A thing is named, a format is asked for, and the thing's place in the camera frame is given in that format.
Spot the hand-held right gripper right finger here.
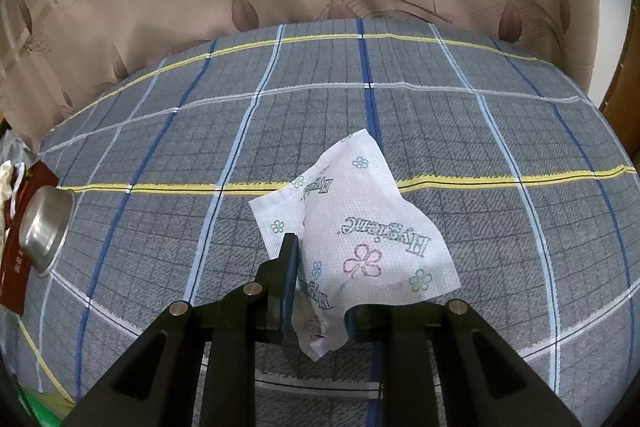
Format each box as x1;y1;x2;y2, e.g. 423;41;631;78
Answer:
345;299;583;427

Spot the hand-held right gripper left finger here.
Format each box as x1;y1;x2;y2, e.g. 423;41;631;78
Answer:
62;233;301;427

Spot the white flower-print wipe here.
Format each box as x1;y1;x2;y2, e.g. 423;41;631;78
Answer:
248;129;462;362

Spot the cream cloth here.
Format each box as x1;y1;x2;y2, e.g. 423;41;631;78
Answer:
0;161;26;228

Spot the stainless steel bowl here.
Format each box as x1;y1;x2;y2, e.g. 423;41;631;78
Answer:
19;186;76;278

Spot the green packet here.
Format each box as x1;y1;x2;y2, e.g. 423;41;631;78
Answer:
20;387;76;423

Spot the brown wooden door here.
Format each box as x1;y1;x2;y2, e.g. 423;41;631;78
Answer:
600;52;640;142

